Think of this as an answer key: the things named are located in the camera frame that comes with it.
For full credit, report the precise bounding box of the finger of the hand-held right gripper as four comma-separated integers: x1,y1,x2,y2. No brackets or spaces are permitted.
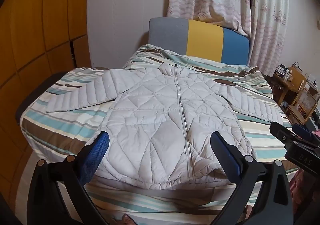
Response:
269,121,300,146
292,123,320,144

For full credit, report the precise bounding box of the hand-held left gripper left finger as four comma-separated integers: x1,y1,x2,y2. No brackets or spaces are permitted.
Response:
27,131,110,225

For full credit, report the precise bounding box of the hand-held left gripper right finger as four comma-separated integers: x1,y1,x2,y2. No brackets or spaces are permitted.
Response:
211,131,293,225

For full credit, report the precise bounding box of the light grey quilted jacket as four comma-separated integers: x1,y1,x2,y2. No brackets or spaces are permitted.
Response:
46,63,284,186

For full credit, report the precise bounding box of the pink cloth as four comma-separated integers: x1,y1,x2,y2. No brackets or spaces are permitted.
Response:
289,128,320,215

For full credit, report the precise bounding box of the wooden side table with clutter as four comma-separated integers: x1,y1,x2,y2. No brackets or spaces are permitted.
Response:
285,65,318,125

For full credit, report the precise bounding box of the striped bed blanket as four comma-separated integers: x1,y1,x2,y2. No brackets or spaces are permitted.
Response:
19,44,304,225

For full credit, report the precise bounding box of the wooden desk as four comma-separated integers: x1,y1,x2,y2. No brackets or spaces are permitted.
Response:
271,71,300,106

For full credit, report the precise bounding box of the black device on desk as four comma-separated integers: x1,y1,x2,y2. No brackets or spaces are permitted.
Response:
274,63,293,79

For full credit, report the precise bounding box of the dark bed base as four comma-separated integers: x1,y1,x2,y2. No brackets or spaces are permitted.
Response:
15,72,69,125

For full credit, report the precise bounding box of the grey yellow blue headboard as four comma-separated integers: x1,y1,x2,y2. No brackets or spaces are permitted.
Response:
148,17,250,66

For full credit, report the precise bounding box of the wooden wardrobe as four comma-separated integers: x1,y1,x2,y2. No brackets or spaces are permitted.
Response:
0,0,92,190

